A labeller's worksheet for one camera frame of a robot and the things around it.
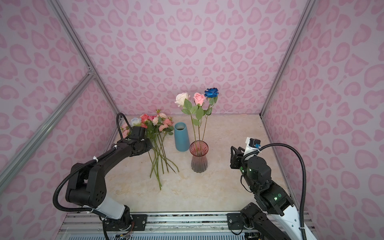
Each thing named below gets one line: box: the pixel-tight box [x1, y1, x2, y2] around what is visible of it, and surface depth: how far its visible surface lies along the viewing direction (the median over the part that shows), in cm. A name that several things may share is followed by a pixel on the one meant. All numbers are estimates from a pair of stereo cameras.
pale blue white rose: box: [130, 117, 142, 127], surface depth 100 cm
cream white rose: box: [174, 92, 198, 156], surface depth 75 cm
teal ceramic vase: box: [174, 122, 190, 152], surface depth 91 cm
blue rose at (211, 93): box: [202, 87, 219, 142], surface depth 74 cm
